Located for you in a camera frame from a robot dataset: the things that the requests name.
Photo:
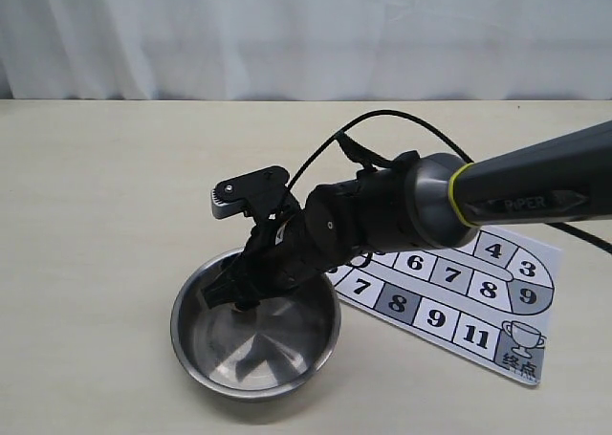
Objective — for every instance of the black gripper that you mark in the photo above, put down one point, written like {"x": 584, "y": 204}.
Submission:
{"x": 280, "y": 256}

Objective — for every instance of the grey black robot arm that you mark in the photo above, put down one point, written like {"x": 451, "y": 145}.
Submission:
{"x": 407, "y": 203}

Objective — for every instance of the stainless steel bowl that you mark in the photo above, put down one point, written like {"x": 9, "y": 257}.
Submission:
{"x": 263, "y": 353}

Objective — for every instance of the numbered paper game board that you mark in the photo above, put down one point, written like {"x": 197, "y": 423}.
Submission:
{"x": 488, "y": 301}

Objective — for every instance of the white curtain backdrop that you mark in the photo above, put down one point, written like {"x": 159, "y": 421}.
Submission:
{"x": 306, "y": 49}

